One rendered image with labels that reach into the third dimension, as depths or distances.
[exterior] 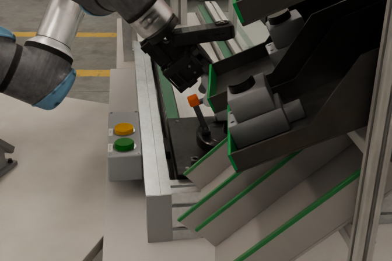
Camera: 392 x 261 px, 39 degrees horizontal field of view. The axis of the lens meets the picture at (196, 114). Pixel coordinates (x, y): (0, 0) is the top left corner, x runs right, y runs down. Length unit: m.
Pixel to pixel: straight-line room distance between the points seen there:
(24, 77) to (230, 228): 0.65
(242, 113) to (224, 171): 0.31
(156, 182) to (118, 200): 0.15
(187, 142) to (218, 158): 0.23
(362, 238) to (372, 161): 0.09
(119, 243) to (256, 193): 0.36
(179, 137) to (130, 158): 0.11
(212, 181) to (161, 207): 0.12
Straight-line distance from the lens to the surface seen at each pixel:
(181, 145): 1.09
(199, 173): 0.90
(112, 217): 1.09
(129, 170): 1.10
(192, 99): 1.05
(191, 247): 1.00
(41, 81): 1.26
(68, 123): 1.47
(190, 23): 2.13
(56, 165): 1.28
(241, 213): 0.76
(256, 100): 0.59
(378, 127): 0.54
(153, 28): 0.97
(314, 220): 0.62
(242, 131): 0.61
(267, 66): 0.78
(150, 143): 1.14
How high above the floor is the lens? 1.49
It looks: 25 degrees down
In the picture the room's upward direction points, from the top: straight up
